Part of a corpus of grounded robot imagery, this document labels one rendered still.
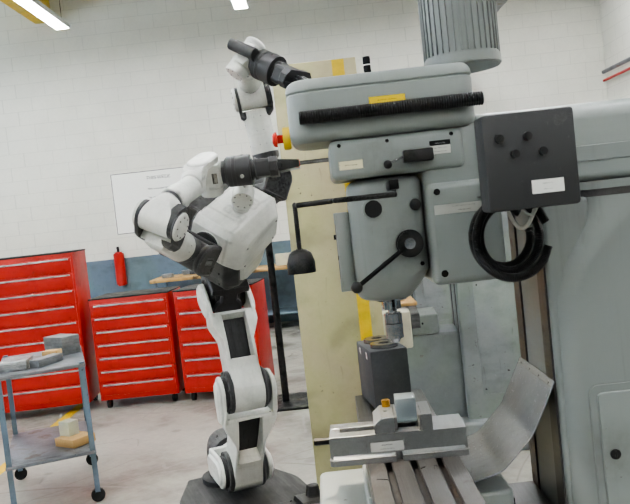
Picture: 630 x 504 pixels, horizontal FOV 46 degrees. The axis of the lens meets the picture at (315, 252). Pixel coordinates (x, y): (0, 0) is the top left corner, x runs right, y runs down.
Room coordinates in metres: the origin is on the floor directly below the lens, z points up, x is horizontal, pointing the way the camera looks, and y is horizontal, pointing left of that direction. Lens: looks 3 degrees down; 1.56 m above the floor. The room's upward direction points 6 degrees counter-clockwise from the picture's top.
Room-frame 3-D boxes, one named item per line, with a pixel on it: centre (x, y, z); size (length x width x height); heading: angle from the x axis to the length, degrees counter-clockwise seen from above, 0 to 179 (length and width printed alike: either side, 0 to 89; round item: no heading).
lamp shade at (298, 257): (1.87, 0.04, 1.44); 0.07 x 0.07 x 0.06
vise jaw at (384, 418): (1.89, -0.13, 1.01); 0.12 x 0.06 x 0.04; 177
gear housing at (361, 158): (1.97, -0.23, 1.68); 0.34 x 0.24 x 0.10; 89
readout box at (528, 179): (1.63, -0.48, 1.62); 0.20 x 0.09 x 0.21; 89
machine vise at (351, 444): (1.89, -0.16, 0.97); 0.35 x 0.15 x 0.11; 87
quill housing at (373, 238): (1.97, -0.19, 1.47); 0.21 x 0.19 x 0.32; 179
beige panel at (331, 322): (3.72, -0.09, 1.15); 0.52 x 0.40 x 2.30; 89
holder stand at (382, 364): (2.41, -0.18, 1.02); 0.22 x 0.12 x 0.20; 8
